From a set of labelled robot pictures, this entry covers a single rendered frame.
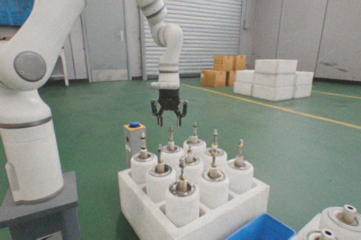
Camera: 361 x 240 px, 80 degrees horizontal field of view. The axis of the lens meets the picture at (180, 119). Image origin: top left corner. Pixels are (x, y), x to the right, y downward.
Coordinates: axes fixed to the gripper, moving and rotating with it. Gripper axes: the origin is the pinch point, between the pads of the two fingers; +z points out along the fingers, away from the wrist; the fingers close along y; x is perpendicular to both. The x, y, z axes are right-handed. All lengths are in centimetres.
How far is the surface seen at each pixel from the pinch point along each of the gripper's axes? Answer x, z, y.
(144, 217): 24.2, 23.0, 2.2
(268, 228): 15.1, 28.3, -35.9
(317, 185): -27, 35, -67
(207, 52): -576, -38, 30
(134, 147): -2.3, 12.1, 15.9
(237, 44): -642, -62, -54
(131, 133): -1.7, 5.6, 16.5
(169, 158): 5.0, 12.1, -1.0
